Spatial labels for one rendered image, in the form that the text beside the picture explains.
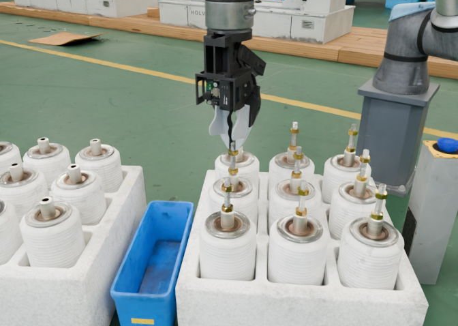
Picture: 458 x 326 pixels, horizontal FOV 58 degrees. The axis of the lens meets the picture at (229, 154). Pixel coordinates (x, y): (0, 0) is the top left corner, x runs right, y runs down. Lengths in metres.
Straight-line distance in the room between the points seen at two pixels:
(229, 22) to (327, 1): 2.30
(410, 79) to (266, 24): 1.93
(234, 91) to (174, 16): 2.91
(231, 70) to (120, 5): 3.43
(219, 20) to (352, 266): 0.43
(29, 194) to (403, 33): 0.97
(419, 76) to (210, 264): 0.80
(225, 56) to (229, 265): 0.33
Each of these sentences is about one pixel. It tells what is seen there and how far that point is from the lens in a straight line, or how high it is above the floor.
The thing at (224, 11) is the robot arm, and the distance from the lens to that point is 0.63.
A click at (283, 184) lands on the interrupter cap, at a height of 0.25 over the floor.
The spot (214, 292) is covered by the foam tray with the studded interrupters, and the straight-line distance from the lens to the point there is 0.68.
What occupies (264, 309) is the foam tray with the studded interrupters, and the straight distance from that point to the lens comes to 0.70.
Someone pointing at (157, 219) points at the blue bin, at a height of 0.07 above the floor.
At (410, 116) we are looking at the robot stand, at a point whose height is 0.24.
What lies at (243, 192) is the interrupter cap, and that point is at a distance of 0.77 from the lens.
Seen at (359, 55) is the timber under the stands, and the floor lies 0.06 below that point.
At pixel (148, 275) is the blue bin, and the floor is 0.00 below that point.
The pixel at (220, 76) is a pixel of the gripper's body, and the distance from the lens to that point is 0.63.
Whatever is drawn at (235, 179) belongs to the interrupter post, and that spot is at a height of 0.27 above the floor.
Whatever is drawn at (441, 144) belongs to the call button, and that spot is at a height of 0.33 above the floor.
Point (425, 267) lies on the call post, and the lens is 1.01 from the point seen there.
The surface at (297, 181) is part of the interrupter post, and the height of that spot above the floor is 0.28.
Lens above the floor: 0.66
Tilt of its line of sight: 27 degrees down
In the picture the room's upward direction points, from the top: straight up
